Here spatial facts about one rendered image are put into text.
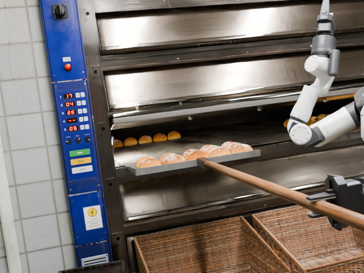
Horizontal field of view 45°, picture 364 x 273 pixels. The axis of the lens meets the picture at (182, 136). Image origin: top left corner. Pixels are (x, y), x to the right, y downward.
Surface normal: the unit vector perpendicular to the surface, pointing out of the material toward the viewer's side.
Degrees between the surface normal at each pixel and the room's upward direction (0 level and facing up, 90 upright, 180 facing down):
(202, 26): 70
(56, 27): 90
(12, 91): 90
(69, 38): 90
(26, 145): 90
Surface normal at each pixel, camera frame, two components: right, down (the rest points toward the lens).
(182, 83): 0.19, -0.27
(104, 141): 0.25, 0.06
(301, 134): -0.26, -0.01
